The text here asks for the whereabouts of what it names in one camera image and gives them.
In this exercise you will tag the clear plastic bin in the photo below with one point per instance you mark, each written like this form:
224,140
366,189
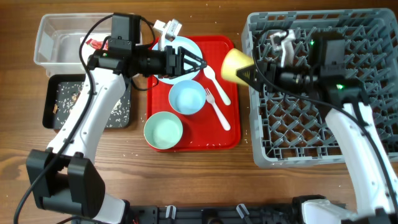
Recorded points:
57,46

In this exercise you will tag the red plastic tray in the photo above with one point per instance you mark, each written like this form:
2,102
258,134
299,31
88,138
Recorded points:
203,131

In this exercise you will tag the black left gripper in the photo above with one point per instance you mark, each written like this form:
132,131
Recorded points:
173,63

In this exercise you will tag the grey dishwasher rack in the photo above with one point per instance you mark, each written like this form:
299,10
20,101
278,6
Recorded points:
288,132

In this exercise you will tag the light blue bowl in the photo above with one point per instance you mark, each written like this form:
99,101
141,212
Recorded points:
187,97

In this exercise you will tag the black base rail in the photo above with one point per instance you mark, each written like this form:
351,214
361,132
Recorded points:
238,214

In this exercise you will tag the rice and food scraps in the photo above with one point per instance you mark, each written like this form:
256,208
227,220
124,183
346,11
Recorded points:
67,94

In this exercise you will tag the light blue round plate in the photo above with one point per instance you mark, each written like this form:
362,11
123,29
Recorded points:
189,45

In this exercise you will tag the white plastic spoon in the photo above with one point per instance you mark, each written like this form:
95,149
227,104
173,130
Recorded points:
210,74

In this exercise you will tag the yellow plastic cup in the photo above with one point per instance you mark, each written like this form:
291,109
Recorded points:
234,61

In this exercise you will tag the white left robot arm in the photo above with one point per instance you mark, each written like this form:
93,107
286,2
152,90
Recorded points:
63,177

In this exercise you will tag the mint green bowl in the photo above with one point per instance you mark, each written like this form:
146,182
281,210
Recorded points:
163,130

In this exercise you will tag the black waste tray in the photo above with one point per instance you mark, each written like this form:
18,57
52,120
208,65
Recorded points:
52,86

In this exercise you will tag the white plastic fork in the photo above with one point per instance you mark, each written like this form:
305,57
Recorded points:
211,100

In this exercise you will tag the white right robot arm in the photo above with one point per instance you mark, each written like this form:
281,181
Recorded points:
345,107

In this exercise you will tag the red candy wrapper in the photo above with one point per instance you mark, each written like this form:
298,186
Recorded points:
97,45

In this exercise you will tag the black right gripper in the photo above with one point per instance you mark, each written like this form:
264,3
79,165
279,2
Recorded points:
269,74

